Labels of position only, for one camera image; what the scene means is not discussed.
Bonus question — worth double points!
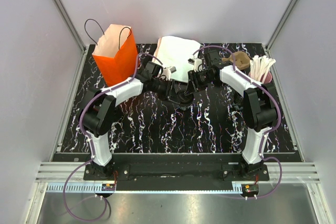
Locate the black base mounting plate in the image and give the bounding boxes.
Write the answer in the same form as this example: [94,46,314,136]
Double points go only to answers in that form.
[83,153,270,192]

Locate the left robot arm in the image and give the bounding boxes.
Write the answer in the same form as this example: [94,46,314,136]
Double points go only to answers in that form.
[78,61,176,180]

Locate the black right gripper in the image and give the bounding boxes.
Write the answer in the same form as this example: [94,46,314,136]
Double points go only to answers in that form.
[185,70,215,97]

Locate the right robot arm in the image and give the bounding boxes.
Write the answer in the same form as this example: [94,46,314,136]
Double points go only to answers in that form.
[184,50,281,180]

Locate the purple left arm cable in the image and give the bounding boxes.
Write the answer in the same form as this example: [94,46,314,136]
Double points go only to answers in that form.
[62,52,166,222]

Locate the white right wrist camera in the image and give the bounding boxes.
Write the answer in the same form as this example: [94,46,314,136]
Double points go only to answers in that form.
[188,57,203,72]

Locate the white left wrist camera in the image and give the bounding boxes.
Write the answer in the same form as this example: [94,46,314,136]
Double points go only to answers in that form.
[162,67,176,79]

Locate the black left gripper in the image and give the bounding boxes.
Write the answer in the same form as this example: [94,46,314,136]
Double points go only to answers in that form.
[151,79,180,105]

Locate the pink cup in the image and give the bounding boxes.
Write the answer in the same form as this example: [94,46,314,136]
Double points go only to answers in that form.
[248,72,272,84]

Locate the black printed paper cup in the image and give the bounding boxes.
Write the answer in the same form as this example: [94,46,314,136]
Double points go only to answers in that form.
[177,90,194,111]

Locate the white wooden stir sticks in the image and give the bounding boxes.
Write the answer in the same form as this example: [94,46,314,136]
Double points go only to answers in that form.
[249,55,276,83]

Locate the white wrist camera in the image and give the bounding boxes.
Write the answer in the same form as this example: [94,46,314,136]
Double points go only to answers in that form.
[162,67,176,79]
[188,57,203,72]

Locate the white folded towel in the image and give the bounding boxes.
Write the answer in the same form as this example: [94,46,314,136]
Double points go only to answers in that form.
[154,36,201,83]

